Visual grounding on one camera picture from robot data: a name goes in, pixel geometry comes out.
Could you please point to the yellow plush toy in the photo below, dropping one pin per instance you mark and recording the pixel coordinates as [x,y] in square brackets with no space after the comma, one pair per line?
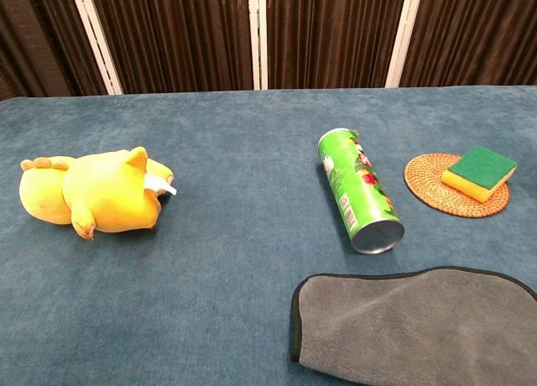
[100,191]

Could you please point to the green chips can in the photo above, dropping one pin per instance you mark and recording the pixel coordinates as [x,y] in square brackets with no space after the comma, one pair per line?
[361,189]

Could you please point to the blue velvet table cover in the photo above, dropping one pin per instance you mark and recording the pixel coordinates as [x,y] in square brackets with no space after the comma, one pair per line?
[210,256]

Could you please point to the round woven rattan coaster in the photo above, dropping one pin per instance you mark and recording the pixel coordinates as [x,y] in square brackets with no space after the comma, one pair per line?
[423,184]

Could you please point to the dark brown pleated curtain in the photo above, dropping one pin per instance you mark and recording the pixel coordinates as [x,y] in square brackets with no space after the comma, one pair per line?
[184,33]

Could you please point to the grey microfibre cloth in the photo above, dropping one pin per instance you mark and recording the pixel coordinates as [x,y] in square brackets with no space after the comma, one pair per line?
[411,323]

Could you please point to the green and yellow sponge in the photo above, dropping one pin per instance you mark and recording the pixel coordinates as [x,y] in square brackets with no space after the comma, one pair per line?
[482,170]

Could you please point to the white screen frame post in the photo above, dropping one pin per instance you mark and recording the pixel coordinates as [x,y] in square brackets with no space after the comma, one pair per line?
[95,38]
[257,35]
[400,35]

